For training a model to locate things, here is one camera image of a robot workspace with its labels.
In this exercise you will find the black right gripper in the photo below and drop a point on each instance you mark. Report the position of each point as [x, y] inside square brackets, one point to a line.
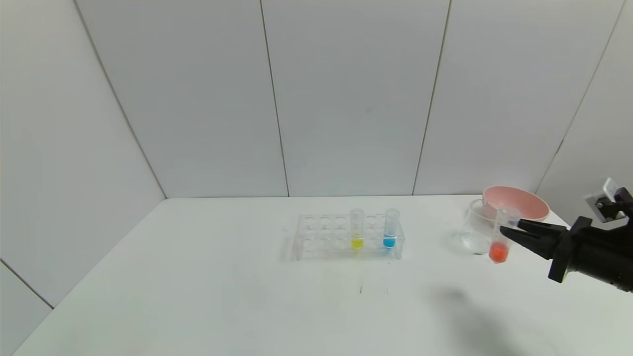
[567, 249]

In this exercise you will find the test tube with red pigment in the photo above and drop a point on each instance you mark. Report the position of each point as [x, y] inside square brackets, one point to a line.
[498, 252]

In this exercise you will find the test tube with blue pigment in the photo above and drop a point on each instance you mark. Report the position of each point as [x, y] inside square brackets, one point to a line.
[389, 242]

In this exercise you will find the test tube with yellow pigment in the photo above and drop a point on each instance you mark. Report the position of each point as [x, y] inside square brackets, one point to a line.
[356, 243]

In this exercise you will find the clear plastic test tube rack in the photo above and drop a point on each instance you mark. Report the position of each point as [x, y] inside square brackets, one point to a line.
[326, 247]

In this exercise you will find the pink bowl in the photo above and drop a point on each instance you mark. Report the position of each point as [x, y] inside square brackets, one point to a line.
[529, 202]

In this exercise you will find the clear glass beaker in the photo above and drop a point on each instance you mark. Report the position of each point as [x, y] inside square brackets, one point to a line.
[474, 237]

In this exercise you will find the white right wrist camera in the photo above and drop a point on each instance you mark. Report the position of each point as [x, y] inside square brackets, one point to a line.
[606, 202]

